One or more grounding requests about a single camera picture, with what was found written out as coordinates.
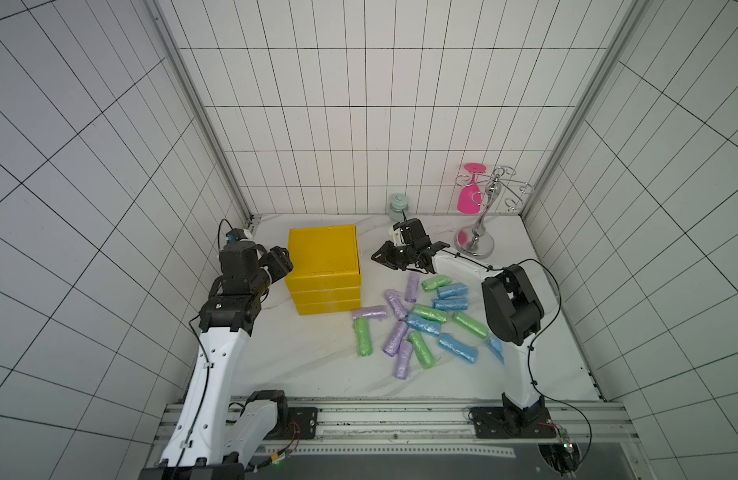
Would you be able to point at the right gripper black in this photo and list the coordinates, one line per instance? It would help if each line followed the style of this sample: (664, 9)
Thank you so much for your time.
(407, 251)

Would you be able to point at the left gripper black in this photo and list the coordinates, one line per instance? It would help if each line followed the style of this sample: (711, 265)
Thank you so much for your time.
(280, 262)

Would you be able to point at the green bag roll top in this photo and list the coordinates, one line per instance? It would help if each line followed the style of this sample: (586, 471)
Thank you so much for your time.
(433, 283)

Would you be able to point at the green bag roll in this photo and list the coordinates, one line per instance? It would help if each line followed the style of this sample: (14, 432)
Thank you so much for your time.
(430, 313)
(363, 337)
(433, 283)
(470, 324)
(424, 355)

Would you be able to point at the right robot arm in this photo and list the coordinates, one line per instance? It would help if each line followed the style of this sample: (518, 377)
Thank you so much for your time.
(513, 314)

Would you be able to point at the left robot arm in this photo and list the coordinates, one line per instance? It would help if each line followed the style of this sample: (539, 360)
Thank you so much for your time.
(225, 360)

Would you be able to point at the yellow drawer cabinet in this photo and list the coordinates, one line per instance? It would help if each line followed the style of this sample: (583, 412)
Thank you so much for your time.
(326, 277)

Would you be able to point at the purple bag roll top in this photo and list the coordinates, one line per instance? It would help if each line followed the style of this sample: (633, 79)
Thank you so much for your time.
(412, 288)

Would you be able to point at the purple bag roll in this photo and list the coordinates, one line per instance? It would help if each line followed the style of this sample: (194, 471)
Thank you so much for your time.
(397, 335)
(377, 312)
(412, 288)
(403, 356)
(393, 298)

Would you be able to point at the purple bag roll upper middle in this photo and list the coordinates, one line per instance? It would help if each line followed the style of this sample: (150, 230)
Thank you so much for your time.
(393, 298)

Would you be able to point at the mint green jar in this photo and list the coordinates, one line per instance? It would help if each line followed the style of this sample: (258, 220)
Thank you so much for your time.
(398, 207)

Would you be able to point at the blue bag roll top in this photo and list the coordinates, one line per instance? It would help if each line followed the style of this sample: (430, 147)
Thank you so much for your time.
(452, 290)

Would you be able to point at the blue bag roll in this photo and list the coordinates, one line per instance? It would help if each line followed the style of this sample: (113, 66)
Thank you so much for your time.
(451, 304)
(495, 345)
(457, 348)
(423, 325)
(452, 290)

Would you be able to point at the purple bag roll left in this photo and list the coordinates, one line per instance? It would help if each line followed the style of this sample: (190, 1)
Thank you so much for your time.
(377, 312)

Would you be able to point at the blue bag roll centre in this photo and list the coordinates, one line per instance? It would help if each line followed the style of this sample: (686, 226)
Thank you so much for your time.
(423, 325)

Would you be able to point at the chrome glass rack stand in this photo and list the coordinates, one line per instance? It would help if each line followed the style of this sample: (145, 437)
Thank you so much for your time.
(498, 183)

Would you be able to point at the pink plastic wine glass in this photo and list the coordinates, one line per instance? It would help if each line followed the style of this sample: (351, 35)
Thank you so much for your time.
(470, 197)

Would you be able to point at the purple bag roll lower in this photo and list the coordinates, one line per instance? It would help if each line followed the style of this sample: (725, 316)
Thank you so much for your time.
(397, 335)

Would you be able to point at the purple bag roll bottom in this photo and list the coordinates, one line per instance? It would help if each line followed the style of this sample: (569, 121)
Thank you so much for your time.
(403, 356)

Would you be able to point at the blue bag roll lower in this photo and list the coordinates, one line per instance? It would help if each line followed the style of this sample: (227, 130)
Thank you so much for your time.
(457, 348)

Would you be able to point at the blue bag roll far right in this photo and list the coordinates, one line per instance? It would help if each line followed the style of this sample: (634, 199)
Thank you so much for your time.
(495, 345)

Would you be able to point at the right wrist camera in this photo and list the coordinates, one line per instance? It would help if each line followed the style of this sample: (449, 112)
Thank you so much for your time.
(399, 234)

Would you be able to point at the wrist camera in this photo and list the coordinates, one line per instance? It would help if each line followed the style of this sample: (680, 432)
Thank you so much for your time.
(399, 234)
(238, 234)

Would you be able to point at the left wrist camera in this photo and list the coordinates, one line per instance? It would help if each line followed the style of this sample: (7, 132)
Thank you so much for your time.
(238, 234)

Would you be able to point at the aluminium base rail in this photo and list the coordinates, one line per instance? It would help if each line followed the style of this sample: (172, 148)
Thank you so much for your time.
(587, 432)

